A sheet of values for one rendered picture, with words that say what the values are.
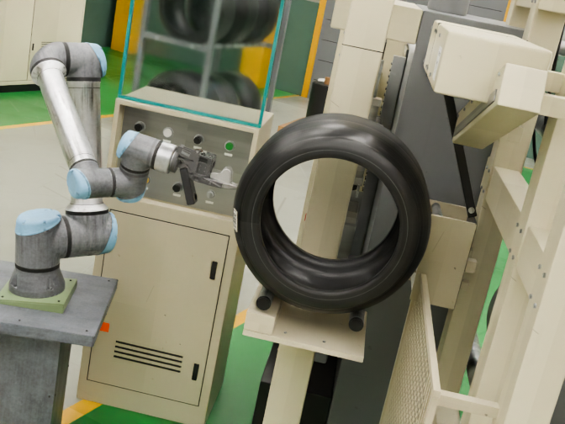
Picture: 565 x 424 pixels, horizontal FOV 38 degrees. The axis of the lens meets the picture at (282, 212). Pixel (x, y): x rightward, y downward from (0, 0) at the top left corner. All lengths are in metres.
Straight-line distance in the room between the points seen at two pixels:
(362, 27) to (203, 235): 1.05
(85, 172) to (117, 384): 1.25
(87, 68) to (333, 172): 0.91
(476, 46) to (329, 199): 0.91
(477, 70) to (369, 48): 0.68
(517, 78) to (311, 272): 1.05
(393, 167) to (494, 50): 0.47
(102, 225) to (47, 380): 0.57
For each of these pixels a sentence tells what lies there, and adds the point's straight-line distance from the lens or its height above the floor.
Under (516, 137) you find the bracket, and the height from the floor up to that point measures 1.51.
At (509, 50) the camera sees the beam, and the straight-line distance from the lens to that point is 2.02.
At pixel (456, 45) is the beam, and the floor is 1.76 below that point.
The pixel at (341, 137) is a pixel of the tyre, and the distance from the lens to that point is 2.29.
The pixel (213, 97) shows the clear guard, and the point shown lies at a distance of 3.06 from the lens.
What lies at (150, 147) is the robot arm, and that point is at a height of 1.27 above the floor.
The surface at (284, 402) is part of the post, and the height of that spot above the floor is 0.39.
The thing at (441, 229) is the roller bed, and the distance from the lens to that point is 2.66.
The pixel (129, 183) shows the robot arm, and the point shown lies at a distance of 2.52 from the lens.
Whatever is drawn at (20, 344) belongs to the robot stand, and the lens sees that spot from 2.98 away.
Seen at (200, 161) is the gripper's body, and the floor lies 1.26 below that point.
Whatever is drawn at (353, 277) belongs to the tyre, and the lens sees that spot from 2.66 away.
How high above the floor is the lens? 1.86
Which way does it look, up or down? 17 degrees down
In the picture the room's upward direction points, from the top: 11 degrees clockwise
